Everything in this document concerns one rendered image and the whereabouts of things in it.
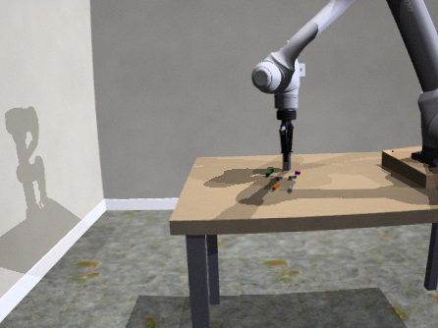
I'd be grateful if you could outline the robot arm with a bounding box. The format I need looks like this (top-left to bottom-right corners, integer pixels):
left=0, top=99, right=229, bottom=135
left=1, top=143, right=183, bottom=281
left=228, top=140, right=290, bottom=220
left=251, top=0, right=438, bottom=168

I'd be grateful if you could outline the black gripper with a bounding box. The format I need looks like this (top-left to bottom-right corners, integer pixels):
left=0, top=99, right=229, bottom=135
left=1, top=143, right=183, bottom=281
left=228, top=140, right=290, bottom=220
left=277, top=110, right=297, bottom=171

